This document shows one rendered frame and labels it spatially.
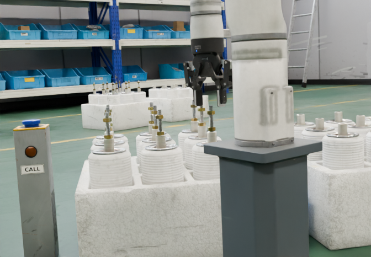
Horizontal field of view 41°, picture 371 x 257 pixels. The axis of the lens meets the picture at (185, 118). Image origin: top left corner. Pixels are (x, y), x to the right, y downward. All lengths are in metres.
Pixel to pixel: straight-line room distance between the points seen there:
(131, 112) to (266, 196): 2.81
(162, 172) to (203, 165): 0.09
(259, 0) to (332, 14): 7.72
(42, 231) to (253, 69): 0.64
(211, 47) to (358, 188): 0.46
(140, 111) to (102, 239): 2.56
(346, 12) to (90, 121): 5.54
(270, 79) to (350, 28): 7.52
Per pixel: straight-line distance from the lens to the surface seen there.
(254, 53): 0.79
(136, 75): 6.30
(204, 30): 1.10
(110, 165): 1.08
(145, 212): 1.08
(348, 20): 8.33
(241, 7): 0.80
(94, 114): 3.64
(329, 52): 8.52
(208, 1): 1.10
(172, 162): 1.09
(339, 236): 1.21
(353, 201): 1.20
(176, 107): 3.84
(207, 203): 1.09
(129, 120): 3.55
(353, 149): 1.21
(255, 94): 0.79
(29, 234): 1.20
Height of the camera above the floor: 0.44
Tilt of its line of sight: 6 degrees down
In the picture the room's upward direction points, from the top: 3 degrees counter-clockwise
